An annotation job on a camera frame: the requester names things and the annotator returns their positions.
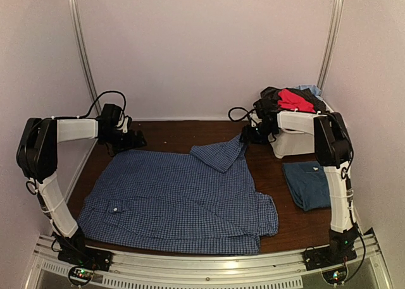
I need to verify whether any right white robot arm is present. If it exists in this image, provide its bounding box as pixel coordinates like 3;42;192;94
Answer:
240;100;356;241

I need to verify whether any left black camera cable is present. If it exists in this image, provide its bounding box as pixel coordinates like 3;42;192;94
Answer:
85;90;127;119

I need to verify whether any white plastic laundry bin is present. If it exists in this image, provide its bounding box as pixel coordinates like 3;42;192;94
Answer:
268;102;336;159

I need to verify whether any blue polo shirt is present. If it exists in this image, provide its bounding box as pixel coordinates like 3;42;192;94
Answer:
282;161;330;212

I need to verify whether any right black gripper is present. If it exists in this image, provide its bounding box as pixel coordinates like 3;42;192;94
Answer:
240;121;277;145

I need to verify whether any aluminium corner post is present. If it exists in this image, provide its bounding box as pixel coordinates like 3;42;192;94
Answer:
317;0;344;90
68;0;101;113

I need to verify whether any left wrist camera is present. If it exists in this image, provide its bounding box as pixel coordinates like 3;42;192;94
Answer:
116;116;132;133

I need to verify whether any light blue garment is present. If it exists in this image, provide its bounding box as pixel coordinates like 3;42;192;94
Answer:
296;84;323;97

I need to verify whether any red garment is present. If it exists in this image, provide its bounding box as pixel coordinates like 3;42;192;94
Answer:
278;89;316;113

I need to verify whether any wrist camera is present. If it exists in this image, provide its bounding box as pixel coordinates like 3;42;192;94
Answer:
116;116;132;133
247;111;262;128

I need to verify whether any left aluminium corner post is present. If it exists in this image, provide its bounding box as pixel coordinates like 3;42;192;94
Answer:
68;0;101;113

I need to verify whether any blue checkered shirt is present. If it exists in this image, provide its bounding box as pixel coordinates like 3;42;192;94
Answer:
77;136;278;255

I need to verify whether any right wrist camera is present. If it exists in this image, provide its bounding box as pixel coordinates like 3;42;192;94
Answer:
247;111;262;128

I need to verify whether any front aluminium rail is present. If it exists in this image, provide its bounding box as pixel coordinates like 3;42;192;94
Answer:
31;228;383;289

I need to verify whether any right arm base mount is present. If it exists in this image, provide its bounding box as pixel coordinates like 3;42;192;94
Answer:
302;228;358;271

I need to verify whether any right aluminium corner post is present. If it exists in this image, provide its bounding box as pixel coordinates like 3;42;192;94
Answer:
317;0;344;90

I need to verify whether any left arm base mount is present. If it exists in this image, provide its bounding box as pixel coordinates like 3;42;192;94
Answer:
53;229;112;272

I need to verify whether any black garment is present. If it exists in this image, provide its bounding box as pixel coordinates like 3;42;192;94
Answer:
254;87;327;118

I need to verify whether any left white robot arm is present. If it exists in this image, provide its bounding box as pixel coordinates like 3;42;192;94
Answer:
16;104;147;238

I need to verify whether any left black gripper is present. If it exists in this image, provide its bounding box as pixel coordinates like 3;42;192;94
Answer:
101;128;147;154

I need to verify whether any black camera cable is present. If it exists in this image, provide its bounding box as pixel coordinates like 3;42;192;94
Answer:
228;106;254;123
85;90;127;119

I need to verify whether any right black camera cable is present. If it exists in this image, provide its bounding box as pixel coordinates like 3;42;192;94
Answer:
228;106;254;123

